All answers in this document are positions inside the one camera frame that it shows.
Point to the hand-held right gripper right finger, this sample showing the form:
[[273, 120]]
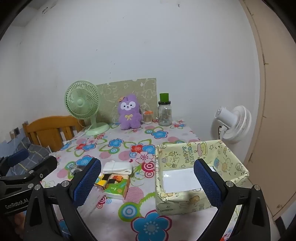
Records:
[[208, 185]]

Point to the green patterned board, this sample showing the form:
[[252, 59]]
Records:
[[129, 88]]

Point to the purple plush toy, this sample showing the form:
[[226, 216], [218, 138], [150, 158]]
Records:
[[129, 113]]

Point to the beige wardrobe door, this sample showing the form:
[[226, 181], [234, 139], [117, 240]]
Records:
[[277, 115]]

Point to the yellow printed storage box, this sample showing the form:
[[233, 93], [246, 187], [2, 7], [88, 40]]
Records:
[[175, 204]]

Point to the white paper towel pack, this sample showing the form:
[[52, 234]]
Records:
[[118, 166]]

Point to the green desk fan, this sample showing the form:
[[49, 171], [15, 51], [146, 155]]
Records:
[[81, 102]]

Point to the blue plaid bedding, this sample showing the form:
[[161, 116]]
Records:
[[39, 150]]

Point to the green tissue packet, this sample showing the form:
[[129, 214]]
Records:
[[116, 188]]

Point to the floral tablecloth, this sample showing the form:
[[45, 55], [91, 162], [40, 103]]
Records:
[[148, 222]]

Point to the glass jar with green lid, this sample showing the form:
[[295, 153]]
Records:
[[165, 113]]

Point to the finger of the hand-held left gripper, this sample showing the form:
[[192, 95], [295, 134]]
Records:
[[18, 156], [44, 168]]

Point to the wall socket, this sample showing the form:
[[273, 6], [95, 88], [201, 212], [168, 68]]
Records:
[[15, 131]]

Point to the white standing fan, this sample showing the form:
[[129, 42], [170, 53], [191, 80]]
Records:
[[225, 115]]

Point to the small jar with orange lid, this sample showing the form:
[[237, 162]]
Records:
[[148, 118]]

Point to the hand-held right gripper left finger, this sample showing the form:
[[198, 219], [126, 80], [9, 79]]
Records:
[[86, 183]]

